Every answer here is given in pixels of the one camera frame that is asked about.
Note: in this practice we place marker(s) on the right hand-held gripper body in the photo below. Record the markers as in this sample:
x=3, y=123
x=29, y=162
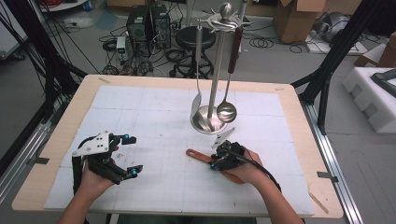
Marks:
x=232, y=154

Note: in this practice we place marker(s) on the grey round appliance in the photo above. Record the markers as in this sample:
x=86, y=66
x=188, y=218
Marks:
x=333, y=26

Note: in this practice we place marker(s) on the metal serving spoon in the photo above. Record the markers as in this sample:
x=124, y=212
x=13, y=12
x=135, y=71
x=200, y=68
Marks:
x=198, y=46

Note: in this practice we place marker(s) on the person's right hand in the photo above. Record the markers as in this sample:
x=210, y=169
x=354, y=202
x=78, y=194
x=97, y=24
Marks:
x=250, y=169

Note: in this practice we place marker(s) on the open cardboard box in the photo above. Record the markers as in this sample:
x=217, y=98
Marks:
x=295, y=23

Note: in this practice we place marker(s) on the white grid mat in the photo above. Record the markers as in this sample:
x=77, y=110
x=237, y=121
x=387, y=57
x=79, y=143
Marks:
x=155, y=109

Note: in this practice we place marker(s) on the small grey power supply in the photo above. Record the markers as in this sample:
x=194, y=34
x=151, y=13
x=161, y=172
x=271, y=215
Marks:
x=121, y=48

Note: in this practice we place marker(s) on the aluminium rail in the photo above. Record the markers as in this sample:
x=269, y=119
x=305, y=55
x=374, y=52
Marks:
x=21, y=165
x=333, y=161

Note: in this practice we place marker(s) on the dark curved part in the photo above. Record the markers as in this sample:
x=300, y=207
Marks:
x=385, y=80

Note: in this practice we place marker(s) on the person's left hand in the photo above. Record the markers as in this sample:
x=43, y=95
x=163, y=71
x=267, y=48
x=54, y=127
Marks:
x=91, y=186

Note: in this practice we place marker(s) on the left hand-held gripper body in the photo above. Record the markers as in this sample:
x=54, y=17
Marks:
x=93, y=144

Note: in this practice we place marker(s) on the brown cardboard box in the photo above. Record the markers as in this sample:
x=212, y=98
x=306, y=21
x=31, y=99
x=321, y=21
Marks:
x=384, y=53

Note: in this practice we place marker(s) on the black computer tower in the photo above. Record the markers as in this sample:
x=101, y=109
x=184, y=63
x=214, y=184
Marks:
x=162, y=26
x=137, y=25

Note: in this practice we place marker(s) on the white foam block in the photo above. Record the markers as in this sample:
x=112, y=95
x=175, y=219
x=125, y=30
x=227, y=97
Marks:
x=367, y=99

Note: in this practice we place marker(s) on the steel utensil stand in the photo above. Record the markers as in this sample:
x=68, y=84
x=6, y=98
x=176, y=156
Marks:
x=216, y=71

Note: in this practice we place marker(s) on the black round stool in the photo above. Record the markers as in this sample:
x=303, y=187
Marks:
x=188, y=39

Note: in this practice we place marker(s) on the wooden rice spatula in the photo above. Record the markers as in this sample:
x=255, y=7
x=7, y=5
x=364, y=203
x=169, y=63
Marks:
x=199, y=155

